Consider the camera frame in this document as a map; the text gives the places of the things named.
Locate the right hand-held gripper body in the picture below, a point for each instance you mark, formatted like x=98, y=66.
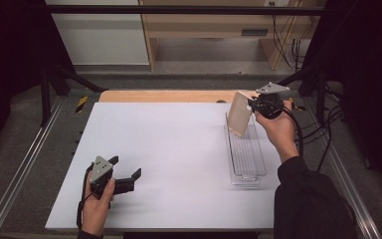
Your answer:
x=270, y=104

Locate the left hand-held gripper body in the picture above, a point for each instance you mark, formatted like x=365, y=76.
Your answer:
x=101, y=170

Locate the beige rectangular lid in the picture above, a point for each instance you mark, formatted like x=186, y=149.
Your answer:
x=239, y=114

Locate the clear plastic tray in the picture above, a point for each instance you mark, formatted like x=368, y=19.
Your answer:
x=247, y=159

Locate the person's right hand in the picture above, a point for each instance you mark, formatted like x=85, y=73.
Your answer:
x=282, y=132

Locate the person's left hand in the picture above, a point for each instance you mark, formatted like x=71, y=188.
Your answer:
x=94, y=212

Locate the yellow black striped marker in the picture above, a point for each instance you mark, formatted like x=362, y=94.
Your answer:
x=299, y=107
x=81, y=104

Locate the wooden table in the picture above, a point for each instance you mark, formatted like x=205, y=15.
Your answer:
x=165, y=96

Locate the light wooden desk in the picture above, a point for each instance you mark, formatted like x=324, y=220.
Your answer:
x=205, y=25

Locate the dark curtain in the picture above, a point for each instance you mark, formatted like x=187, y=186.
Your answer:
x=371, y=83
x=10, y=66

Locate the white cabinet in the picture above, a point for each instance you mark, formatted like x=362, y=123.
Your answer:
x=106, y=40

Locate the black metal frame stand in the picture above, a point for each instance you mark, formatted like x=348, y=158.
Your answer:
x=45, y=99
x=321, y=99

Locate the aluminium rail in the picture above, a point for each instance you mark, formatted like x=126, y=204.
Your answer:
x=20, y=172
x=361, y=212

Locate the white wall socket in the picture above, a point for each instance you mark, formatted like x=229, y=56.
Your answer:
x=277, y=2

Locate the black horizontal frame bar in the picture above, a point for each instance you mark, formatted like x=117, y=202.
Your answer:
x=179, y=10

